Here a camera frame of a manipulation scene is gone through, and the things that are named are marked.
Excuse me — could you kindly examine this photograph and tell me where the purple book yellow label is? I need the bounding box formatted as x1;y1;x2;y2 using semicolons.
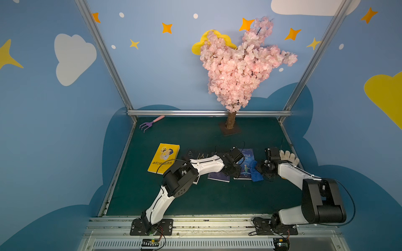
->
207;172;230;183

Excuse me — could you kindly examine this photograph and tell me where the blue Little Prince book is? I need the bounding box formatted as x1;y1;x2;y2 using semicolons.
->
234;149;255;180

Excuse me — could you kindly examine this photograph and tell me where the blue cloth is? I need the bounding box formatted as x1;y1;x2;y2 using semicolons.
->
250;161;264;182

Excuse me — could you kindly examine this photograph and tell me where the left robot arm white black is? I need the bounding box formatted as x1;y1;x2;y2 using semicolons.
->
141;147;245;228

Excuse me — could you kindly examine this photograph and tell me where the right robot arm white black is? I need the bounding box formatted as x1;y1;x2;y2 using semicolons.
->
256;147;347;227

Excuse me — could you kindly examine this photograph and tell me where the black book yellow title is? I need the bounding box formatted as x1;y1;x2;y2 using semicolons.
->
183;148;209;185

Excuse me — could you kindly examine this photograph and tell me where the white work glove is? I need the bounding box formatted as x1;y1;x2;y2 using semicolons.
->
280;150;299;166

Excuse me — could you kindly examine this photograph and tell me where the right circuit board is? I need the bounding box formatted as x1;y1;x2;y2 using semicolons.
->
273;238;290;251

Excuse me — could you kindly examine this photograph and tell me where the circuit board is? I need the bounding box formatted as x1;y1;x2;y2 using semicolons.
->
140;239;160;250
273;238;290;251

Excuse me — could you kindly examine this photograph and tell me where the pink blossom artificial tree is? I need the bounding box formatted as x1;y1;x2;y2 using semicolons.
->
197;17;297;135

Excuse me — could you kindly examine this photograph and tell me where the purple pink toy rake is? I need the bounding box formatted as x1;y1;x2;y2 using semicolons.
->
139;115;165;132

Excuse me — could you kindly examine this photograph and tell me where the left circuit board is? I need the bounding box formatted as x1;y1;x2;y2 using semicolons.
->
140;239;160;250

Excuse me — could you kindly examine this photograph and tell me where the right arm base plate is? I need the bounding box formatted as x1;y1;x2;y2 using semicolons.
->
252;215;298;236

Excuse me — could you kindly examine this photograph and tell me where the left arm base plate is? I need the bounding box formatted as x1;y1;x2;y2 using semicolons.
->
129;218;173;236

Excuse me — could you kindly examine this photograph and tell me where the aluminium rail front frame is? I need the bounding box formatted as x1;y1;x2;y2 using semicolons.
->
78;214;350;251

